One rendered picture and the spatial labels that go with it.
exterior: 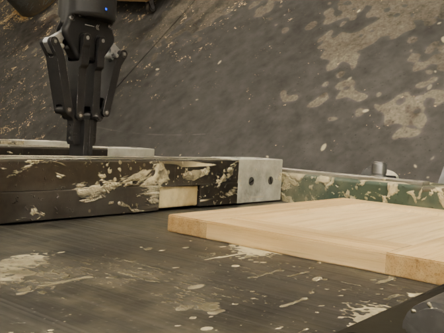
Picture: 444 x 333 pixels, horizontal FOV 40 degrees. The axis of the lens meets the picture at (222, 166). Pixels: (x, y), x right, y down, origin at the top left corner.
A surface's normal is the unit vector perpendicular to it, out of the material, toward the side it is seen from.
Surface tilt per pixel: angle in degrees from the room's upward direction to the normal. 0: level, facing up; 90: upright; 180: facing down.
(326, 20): 0
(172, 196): 90
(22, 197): 90
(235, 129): 0
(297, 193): 40
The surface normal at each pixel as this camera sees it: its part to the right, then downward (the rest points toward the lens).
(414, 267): -0.63, 0.00
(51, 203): 0.78, 0.07
